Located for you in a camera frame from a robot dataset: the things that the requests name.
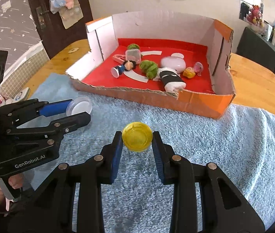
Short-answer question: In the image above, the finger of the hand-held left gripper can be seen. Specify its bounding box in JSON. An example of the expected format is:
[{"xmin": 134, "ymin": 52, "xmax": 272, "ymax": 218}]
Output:
[
  {"xmin": 0, "ymin": 98, "xmax": 74, "ymax": 120},
  {"xmin": 5, "ymin": 111, "xmax": 92, "ymax": 141}
]

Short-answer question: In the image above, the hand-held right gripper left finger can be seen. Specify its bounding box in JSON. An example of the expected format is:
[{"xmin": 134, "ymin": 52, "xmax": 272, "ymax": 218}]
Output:
[{"xmin": 31, "ymin": 130, "xmax": 124, "ymax": 233}]

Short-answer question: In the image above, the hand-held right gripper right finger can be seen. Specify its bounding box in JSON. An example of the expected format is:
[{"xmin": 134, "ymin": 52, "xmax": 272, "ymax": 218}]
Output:
[{"xmin": 151, "ymin": 130, "xmax": 266, "ymax": 233}]

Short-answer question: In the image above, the clear round plastic lid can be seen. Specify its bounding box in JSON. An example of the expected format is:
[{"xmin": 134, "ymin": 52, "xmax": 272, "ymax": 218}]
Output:
[{"xmin": 66, "ymin": 96, "xmax": 93, "ymax": 117}]

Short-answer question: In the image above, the yellow plastic cap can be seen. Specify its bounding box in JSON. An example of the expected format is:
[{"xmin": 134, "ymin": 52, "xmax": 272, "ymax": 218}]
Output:
[{"xmin": 122, "ymin": 122, "xmax": 154, "ymax": 153}]

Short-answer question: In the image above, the black-haired toy figurine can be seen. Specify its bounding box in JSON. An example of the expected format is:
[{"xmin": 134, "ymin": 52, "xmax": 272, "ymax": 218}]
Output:
[{"xmin": 110, "ymin": 60, "xmax": 138, "ymax": 78}]

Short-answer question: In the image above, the black and white doll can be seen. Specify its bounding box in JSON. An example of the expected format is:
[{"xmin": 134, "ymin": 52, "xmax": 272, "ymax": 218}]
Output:
[{"xmin": 157, "ymin": 67, "xmax": 186, "ymax": 93}]

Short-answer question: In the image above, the clear plastic case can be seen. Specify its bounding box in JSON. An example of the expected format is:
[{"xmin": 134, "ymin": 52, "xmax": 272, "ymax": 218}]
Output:
[{"xmin": 125, "ymin": 49, "xmax": 142, "ymax": 66}]

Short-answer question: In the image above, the small green fuzzy pipe-cleaner toy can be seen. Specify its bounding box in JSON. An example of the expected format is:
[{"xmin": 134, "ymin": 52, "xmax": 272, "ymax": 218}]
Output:
[{"xmin": 139, "ymin": 59, "xmax": 158, "ymax": 79}]

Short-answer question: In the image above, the small pink yellow toy figure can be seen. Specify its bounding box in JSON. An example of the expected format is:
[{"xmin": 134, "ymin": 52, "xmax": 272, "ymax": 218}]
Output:
[{"xmin": 182, "ymin": 62, "xmax": 204, "ymax": 79}]

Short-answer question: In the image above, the pink egg-shaped case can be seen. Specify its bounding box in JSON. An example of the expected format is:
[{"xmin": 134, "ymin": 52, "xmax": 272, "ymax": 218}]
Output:
[{"xmin": 160, "ymin": 56, "xmax": 186, "ymax": 73}]

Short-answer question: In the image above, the orange cardboard box red interior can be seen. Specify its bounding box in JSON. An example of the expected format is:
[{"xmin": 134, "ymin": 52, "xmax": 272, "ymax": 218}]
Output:
[{"xmin": 65, "ymin": 11, "xmax": 236, "ymax": 120}]

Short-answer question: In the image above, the person's left hand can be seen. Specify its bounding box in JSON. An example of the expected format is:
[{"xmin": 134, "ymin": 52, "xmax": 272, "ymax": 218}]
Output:
[{"xmin": 0, "ymin": 168, "xmax": 24, "ymax": 201}]

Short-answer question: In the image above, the light blue fluffy towel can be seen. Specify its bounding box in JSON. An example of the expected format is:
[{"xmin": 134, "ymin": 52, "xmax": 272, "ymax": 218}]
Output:
[{"xmin": 27, "ymin": 73, "xmax": 275, "ymax": 233}]

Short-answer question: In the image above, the white grid panel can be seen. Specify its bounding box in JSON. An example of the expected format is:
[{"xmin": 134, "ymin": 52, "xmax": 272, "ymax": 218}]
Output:
[{"xmin": 0, "ymin": 41, "xmax": 51, "ymax": 95}]

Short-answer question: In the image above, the dark brown door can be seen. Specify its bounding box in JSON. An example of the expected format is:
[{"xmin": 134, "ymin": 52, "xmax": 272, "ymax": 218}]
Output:
[{"xmin": 24, "ymin": 0, "xmax": 94, "ymax": 60}]

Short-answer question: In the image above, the beige hanging pouch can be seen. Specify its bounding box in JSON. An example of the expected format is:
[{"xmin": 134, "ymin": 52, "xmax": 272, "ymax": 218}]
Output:
[{"xmin": 60, "ymin": 3, "xmax": 84, "ymax": 30}]

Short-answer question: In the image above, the clear plastic bag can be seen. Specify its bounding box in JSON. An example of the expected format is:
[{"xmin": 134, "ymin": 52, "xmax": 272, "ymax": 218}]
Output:
[{"xmin": 49, "ymin": 0, "xmax": 66, "ymax": 14}]

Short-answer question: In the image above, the side table with dark cloth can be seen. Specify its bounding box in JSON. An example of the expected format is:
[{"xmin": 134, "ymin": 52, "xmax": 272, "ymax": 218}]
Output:
[{"xmin": 236, "ymin": 27, "xmax": 275, "ymax": 94}]

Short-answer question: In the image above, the pink red plush toy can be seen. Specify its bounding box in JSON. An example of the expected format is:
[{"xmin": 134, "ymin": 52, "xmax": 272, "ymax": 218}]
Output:
[{"xmin": 247, "ymin": 5, "xmax": 264, "ymax": 26}]

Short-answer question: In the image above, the metal door handle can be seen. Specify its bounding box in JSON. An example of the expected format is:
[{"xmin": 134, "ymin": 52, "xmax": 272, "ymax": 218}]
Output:
[{"xmin": 36, "ymin": 6, "xmax": 50, "ymax": 31}]

